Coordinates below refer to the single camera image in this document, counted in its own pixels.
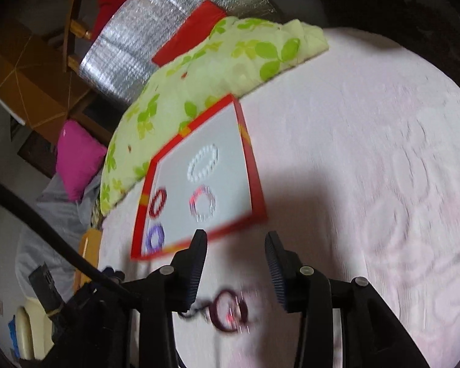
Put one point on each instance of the brown wooden panel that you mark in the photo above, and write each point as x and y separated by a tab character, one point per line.
27	76

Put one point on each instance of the silver foil mat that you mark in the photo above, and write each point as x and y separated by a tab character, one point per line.
145	27

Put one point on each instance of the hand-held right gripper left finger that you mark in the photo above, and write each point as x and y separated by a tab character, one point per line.
191	272

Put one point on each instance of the wooden headboard rail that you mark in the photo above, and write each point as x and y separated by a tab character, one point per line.
67	27

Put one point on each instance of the orange box lid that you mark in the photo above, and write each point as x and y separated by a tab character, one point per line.
90	245

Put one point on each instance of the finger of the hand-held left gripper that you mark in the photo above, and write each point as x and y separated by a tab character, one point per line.
111	275

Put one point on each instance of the red jewelry tray box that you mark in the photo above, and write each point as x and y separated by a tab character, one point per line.
222	138

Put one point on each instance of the green floral pillow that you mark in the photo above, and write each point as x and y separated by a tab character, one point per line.
214	57

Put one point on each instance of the red cushion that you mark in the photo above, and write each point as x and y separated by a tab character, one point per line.
188	30

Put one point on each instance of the cream plastic container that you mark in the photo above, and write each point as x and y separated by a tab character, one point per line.
25	333

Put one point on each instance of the grey blanket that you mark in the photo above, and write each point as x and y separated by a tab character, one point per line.
53	214

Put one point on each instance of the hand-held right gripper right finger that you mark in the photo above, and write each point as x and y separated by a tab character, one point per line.
279	276

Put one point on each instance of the magenta pillow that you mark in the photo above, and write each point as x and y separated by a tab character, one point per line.
78	157

